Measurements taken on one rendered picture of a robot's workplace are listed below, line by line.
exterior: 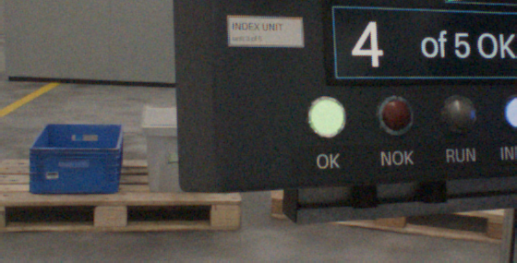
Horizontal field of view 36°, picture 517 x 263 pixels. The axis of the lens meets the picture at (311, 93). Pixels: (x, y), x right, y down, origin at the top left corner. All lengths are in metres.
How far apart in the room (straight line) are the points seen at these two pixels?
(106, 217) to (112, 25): 4.64
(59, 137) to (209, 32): 3.93
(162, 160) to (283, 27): 3.34
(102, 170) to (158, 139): 0.29
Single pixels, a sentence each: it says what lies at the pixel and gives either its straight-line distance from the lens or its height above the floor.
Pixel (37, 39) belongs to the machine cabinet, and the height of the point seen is 0.44.
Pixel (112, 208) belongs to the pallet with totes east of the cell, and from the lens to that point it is 3.78.
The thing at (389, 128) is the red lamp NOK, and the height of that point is 1.11.
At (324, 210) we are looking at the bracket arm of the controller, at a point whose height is 1.03.
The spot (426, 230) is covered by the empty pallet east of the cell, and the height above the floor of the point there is 0.02.
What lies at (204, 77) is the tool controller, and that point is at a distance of 0.51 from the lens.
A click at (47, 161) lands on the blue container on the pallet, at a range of 3.86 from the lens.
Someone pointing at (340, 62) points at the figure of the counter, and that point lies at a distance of 0.52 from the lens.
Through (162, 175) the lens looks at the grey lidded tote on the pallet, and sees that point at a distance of 3.86.
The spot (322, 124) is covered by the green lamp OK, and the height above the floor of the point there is 1.11.
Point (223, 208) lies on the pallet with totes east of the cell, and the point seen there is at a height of 0.11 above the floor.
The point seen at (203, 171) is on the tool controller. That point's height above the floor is 1.08.
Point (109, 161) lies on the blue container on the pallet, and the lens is 3.83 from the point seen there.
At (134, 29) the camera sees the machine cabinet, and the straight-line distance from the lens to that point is 8.20.
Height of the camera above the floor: 1.21
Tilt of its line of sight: 8 degrees down
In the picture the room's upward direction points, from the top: 3 degrees clockwise
